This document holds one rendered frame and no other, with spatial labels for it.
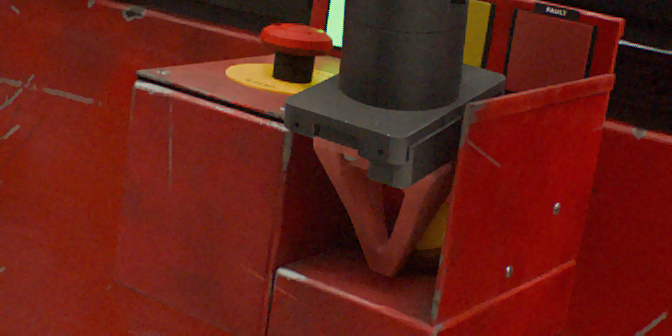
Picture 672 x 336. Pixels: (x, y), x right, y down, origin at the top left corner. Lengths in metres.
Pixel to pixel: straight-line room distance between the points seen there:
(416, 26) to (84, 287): 0.54
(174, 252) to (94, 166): 0.34
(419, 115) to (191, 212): 0.15
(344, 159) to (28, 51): 0.47
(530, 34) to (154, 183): 0.22
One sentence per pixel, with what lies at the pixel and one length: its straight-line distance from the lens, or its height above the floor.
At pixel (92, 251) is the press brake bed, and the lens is 1.02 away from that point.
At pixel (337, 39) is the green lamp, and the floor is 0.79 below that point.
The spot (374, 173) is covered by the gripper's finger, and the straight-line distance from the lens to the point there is 0.57.
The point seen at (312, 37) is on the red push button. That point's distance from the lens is 0.68.
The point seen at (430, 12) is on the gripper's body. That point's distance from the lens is 0.56.
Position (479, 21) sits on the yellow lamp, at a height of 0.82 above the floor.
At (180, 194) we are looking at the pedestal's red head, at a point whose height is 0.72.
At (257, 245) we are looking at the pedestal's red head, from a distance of 0.64.
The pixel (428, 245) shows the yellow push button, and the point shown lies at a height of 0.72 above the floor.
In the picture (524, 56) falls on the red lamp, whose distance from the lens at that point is 0.71.
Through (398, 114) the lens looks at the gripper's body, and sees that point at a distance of 0.57.
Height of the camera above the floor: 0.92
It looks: 14 degrees down
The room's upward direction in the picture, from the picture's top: 8 degrees clockwise
